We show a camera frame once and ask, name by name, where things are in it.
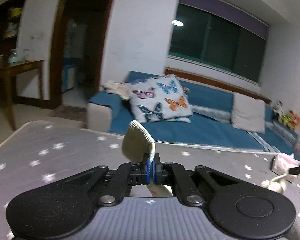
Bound blue sofa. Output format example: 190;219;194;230
87;72;297;154

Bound pink tissue box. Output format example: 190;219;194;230
270;153;300;180

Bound grey star pattern table cover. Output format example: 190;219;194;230
0;121;300;239

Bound orange and green plush toys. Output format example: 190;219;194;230
279;111;300;131

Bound colourful patterned children's garment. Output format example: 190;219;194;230
122;120;173;197

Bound dark window with green frame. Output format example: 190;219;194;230
169;4;266;82

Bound butterfly print pillow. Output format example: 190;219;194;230
129;75;193;123

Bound dark wooden side table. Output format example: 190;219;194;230
0;59;45;131

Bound crumpled cream cloth on sofa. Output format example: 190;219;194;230
102;80;131;101

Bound plain grey cushion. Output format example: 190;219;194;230
231;93;266;133

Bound panda plush toy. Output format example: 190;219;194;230
272;100;284;120

